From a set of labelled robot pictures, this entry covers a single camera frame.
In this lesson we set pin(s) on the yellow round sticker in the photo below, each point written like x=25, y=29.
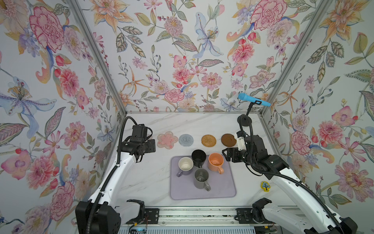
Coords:
x=265, y=186

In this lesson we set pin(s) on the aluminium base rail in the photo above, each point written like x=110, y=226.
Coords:
x=197, y=216

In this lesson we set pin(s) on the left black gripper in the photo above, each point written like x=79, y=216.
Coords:
x=152, y=145

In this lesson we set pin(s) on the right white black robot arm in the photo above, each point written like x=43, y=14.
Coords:
x=320, y=219

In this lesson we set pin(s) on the black mug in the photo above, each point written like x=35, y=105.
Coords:
x=198, y=157

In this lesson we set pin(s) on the blue microphone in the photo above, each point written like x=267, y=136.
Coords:
x=245, y=97

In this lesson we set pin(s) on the black microphone stand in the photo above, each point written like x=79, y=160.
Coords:
x=244, y=120

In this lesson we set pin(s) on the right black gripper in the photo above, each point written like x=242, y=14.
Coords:
x=230, y=150

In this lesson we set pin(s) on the lavender rectangular mat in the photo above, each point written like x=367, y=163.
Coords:
x=182, y=188

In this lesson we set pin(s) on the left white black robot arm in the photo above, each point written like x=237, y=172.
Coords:
x=103, y=213

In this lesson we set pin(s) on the pink flower coaster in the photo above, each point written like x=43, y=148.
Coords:
x=166, y=140

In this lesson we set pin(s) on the brown wooden round coaster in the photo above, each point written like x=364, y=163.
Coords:
x=228, y=140

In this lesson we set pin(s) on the dark grey mug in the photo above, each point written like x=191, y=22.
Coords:
x=201, y=177

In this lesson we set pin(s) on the orange mug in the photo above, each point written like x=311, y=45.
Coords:
x=215, y=163

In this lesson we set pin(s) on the grey round patterned coaster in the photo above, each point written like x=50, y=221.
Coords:
x=186, y=140

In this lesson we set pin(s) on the grey mug cream interior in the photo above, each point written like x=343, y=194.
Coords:
x=185, y=165

